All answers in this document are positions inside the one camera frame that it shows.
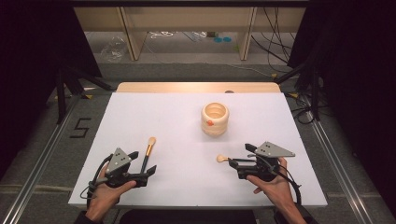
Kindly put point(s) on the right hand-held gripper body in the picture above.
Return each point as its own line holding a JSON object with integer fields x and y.
{"x": 269, "y": 151}

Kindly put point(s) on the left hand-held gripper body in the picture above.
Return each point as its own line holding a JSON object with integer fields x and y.
{"x": 120, "y": 161}

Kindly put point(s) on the makeup brush with round head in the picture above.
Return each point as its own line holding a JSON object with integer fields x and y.
{"x": 221, "y": 158}

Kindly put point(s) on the makeup brush with gold ferrule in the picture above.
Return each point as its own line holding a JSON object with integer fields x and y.
{"x": 149, "y": 149}

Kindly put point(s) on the ribbed wooden brush cup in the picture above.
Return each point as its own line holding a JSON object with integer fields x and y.
{"x": 214, "y": 123}

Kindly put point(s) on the person's right hand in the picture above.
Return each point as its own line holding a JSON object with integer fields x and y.
{"x": 277, "y": 189}

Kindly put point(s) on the person's left hand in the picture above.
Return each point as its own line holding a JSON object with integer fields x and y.
{"x": 104, "y": 199}

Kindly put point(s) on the white table cover board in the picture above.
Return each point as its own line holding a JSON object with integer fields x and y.
{"x": 174, "y": 124}

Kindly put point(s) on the person's dark lap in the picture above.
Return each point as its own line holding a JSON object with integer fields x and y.
{"x": 186, "y": 216}

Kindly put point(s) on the black tripod stand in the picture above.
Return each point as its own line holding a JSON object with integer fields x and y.
{"x": 67, "y": 84}
{"x": 306, "y": 81}

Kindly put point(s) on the clear plastic bag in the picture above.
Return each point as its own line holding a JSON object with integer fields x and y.
{"x": 113, "y": 49}

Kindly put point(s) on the blue round lids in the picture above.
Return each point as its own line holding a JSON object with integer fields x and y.
{"x": 223, "y": 39}

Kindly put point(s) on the black curtain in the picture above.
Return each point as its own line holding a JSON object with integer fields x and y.
{"x": 34, "y": 62}
{"x": 358, "y": 77}

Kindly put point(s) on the beige wooden shelf unit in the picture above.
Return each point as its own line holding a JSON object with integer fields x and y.
{"x": 186, "y": 18}

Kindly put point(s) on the aluminium floor rail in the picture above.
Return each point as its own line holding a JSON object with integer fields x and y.
{"x": 337, "y": 168}
{"x": 37, "y": 174}

